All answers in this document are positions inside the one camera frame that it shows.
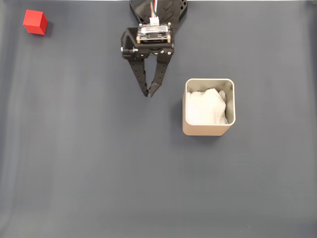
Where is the beige square box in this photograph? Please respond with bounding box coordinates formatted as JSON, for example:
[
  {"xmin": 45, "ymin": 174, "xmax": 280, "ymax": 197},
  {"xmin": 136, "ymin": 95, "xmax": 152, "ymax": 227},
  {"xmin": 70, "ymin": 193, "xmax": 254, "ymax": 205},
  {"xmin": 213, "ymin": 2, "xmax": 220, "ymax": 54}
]
[{"xmin": 182, "ymin": 78, "xmax": 236, "ymax": 137}]

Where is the red cube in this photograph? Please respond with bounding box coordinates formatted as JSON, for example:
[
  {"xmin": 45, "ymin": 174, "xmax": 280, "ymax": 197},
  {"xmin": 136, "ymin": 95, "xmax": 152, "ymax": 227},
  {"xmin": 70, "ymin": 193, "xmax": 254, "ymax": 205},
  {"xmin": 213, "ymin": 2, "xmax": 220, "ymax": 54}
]
[{"xmin": 22, "ymin": 9, "xmax": 49, "ymax": 35}]

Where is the camera circuit board module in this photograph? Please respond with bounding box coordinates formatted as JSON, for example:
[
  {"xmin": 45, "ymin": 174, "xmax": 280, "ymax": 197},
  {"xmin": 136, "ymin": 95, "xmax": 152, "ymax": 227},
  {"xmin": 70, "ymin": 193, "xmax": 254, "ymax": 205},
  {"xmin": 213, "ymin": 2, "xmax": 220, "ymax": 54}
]
[{"xmin": 136, "ymin": 21, "xmax": 172, "ymax": 45}]

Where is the multicoloured wire cable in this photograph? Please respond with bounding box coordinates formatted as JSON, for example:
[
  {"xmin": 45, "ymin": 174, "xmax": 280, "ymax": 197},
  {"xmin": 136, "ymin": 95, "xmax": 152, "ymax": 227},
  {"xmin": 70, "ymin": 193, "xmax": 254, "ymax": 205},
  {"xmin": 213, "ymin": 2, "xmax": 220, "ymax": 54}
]
[{"xmin": 148, "ymin": 0, "xmax": 160, "ymax": 25}]

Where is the white crumpled tissue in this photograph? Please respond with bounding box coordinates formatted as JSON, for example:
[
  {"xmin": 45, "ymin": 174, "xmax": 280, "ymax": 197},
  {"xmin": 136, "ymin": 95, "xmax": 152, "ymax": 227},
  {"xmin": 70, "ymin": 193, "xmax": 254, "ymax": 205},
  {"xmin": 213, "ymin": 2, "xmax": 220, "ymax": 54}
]
[{"xmin": 187, "ymin": 88, "xmax": 229, "ymax": 125}]

